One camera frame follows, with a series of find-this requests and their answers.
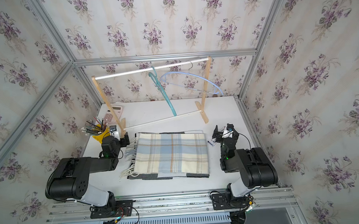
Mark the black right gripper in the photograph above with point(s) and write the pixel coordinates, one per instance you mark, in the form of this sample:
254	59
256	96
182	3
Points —
217	134

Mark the blue cream plaid scarf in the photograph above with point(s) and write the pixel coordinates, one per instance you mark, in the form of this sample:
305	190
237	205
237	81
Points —
169	153

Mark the teal plastic hanger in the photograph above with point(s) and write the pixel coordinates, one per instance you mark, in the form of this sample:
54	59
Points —
153	75

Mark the light blue plastic hanger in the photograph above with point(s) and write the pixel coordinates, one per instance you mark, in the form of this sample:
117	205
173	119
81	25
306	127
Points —
191	79

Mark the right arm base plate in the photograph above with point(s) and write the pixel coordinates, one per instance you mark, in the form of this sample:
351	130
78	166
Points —
222	201

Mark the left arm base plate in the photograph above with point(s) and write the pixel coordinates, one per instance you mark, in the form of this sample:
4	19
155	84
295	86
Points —
120	209

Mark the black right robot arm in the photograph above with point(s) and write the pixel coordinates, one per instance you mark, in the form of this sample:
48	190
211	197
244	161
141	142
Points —
253	165

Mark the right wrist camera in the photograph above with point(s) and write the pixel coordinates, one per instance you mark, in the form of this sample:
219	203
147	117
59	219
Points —
228	131

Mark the wooden clothes rack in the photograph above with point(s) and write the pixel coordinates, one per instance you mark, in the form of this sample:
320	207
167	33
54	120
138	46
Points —
136	85

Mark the aluminium mounting rail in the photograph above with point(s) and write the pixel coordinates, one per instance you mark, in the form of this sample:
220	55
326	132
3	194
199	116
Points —
171	204

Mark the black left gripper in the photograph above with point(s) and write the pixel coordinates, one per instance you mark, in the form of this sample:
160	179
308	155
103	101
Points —
124	139

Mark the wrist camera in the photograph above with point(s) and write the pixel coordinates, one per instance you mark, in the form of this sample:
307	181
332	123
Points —
228	131
114	132

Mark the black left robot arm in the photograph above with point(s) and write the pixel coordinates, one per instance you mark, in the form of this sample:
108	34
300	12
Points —
70	180

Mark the grey black checkered scarf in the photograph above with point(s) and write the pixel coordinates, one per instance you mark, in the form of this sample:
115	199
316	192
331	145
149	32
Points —
170	175

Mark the yellow pen cup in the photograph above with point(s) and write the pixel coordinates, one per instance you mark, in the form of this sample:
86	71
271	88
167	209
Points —
96	128

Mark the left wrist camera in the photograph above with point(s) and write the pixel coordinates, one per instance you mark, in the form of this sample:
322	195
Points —
114	132

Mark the red white blister package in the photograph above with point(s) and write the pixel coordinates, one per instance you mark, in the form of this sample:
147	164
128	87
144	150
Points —
212	141

